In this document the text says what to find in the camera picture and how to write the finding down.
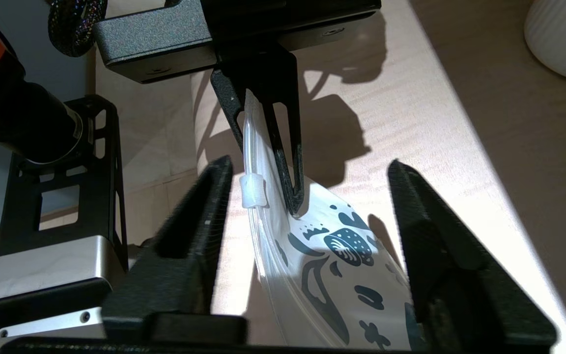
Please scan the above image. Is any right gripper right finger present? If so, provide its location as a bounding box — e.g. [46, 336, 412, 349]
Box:
[388, 159, 559, 354]

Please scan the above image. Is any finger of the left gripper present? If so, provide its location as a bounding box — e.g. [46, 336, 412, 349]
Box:
[246, 49, 305, 217]

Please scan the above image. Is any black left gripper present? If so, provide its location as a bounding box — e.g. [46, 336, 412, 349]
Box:
[93, 0, 382, 152]

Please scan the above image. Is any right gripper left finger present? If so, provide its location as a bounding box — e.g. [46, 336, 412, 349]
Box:
[101, 154, 247, 345]

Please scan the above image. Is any white blue-patterned zip pouch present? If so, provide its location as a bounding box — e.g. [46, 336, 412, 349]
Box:
[241, 88, 427, 353]

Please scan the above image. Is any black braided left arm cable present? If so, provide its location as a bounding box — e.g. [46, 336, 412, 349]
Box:
[47, 0, 110, 58]

